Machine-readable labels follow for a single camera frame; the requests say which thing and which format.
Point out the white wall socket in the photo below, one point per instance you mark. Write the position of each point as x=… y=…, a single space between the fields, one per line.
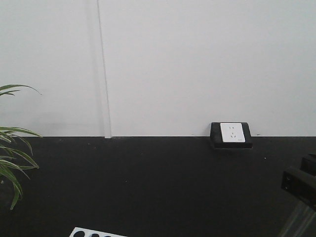
x=232 y=133

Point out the green spider plant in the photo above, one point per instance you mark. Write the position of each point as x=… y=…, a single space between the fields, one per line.
x=15 y=159

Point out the black socket mounting box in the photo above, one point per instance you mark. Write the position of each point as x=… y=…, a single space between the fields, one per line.
x=216 y=138

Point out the white test tube rack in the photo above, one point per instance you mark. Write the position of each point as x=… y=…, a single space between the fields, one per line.
x=82 y=232

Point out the white cable conduit strip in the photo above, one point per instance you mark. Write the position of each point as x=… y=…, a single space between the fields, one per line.
x=103 y=82

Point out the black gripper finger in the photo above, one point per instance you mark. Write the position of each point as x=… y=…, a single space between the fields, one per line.
x=308 y=164
x=301 y=185

